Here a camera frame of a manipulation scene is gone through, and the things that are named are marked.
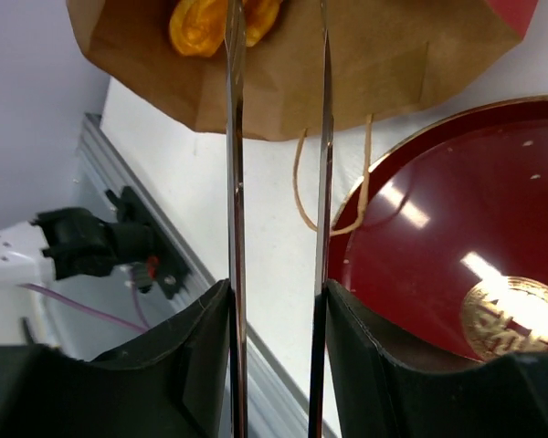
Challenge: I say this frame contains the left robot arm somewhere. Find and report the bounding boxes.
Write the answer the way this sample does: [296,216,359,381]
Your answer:
[0,207,120,289]

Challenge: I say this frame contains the red round plate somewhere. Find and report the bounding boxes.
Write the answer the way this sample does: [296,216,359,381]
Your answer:
[328,96,548,360]

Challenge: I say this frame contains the metal tongs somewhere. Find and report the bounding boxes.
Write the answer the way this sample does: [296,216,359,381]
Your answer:
[225,1,334,437]

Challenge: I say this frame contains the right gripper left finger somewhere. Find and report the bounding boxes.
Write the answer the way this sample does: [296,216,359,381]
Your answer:
[0,280,229,437]

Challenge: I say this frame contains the red paper bag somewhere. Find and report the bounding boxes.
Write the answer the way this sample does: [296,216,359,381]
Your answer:
[67,1,537,141]

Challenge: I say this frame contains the long twisted bread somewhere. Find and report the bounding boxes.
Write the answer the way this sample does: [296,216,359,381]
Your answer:
[244,0,281,47]

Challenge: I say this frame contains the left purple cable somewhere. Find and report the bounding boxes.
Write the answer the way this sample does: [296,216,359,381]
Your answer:
[20,266,152,333]

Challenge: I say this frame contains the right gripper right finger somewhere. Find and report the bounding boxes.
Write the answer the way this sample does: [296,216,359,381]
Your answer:
[326,280,548,437]

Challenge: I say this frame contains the aluminium rail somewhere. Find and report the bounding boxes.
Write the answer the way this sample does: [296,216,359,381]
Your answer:
[78,113,308,437]

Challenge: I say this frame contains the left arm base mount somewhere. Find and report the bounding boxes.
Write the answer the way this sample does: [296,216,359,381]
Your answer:
[105,186,191,299]

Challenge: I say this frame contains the wavy orange bread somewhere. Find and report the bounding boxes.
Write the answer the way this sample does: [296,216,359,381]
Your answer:
[169,0,227,57]

